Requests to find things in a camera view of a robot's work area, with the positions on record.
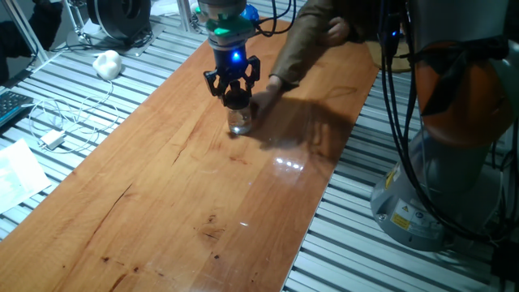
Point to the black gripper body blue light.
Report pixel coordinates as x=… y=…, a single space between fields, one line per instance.
x=231 y=61

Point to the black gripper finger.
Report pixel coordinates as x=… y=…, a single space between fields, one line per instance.
x=253 y=69
x=213 y=83

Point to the small clear glass jar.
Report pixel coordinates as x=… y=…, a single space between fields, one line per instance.
x=240 y=119

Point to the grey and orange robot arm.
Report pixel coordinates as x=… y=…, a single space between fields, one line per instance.
x=466 y=101

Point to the right forearm brown sleeve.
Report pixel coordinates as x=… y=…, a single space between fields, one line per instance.
x=302 y=44

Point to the black sleeved forearm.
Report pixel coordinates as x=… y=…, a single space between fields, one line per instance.
x=20 y=36

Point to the person's right hand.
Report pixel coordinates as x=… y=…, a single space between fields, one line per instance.
x=263 y=99

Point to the person's left hand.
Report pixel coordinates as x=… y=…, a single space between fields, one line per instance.
x=337 y=31

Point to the blue plastic bag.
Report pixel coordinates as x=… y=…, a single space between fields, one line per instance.
x=251 y=12

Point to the white rounded plastic lump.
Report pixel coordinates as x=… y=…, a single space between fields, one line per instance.
x=107 y=65

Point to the round wooden stool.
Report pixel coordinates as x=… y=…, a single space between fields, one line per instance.
x=379 y=61

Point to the white charger adapter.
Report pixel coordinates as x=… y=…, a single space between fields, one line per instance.
x=52 y=140

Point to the black computer keyboard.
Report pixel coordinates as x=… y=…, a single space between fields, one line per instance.
x=10 y=105

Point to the white paper sheet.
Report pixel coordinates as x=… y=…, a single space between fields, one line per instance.
x=18 y=174

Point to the upright aluminium post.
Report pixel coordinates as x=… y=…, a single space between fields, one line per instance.
x=184 y=14

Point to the grey metal base plate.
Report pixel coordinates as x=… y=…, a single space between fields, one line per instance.
x=142 y=42

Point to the slanted aluminium post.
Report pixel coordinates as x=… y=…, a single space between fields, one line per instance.
x=22 y=30

